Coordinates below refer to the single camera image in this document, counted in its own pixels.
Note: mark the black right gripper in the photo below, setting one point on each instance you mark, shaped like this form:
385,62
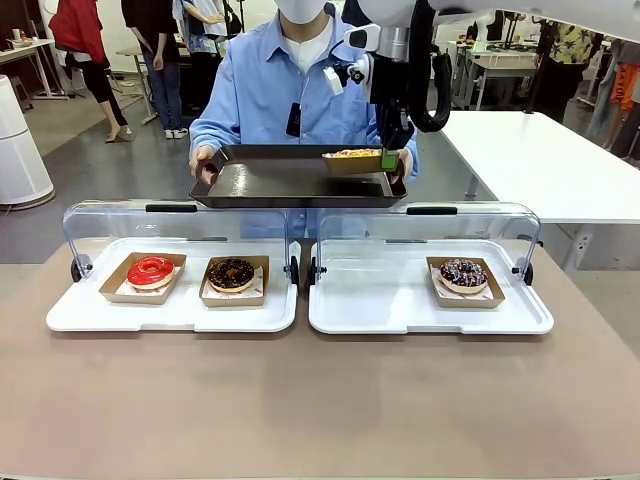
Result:
392,80

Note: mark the yellow glazed donut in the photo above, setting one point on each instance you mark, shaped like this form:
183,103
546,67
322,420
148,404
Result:
355,152

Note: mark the cardboard box of yellow donut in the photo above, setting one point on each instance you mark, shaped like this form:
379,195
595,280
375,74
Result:
350,165

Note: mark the black plastic tray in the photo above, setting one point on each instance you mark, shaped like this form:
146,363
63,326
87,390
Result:
280,180

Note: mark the paper liner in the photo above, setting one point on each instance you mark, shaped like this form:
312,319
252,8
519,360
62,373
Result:
440,290
122,289
259,282

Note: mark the chocolate donut with sprinkles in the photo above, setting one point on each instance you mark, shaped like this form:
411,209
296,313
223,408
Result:
220,282

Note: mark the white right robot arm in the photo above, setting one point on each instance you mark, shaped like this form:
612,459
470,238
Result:
500,7

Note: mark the person's left forearm blue sleeve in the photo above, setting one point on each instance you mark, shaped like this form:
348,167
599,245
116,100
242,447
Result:
414,145

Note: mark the person in blue shirt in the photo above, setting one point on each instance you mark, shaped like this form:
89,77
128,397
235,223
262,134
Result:
260,85

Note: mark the purple drizzled chocolate donut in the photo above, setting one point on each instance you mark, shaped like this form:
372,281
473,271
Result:
452,280

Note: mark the paper liner under purple donut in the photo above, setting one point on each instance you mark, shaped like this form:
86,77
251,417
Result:
440,290

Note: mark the dark sprinkled donut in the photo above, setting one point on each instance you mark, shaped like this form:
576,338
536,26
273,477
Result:
470,302

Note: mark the red glazed donut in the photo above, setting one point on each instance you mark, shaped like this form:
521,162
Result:
137,275
115,295

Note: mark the paper liner under red donut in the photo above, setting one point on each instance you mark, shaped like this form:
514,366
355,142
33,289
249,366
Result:
122,289

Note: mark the person's left hand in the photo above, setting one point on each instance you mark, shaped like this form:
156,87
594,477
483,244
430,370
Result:
409,165

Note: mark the person's right hand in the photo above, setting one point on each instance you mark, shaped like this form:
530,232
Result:
205,157

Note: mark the black clip-on microphone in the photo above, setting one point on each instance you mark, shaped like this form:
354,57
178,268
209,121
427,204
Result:
293,120

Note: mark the grey background workbench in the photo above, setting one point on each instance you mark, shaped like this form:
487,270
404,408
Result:
495,65

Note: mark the clear plastic tray cover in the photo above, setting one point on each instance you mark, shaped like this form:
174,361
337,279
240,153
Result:
480,230
125,225

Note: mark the large white table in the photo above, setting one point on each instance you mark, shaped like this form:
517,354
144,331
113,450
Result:
540,165

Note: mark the black stand pole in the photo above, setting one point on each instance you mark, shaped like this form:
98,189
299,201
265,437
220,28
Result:
537,75

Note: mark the white face mask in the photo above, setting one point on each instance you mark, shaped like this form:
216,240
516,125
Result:
300,11

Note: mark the white serving tray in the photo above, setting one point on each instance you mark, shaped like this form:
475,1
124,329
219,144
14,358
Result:
185,315
380,300

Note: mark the bystander in yellow floral shirt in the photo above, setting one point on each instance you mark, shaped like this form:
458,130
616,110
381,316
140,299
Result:
570,55

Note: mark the clothes rack with orange garment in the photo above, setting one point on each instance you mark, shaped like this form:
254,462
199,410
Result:
622,85

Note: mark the bystander in black shirt jeans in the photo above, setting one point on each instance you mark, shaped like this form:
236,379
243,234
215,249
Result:
160,75

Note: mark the bystander in red top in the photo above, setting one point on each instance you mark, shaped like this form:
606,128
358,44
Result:
80,30

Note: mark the white air purifier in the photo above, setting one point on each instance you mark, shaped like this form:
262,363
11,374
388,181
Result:
20,160

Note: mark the white background desk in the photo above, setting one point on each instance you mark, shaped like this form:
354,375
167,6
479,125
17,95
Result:
25,50

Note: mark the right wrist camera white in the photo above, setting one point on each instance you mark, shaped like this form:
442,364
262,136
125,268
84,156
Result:
332,80

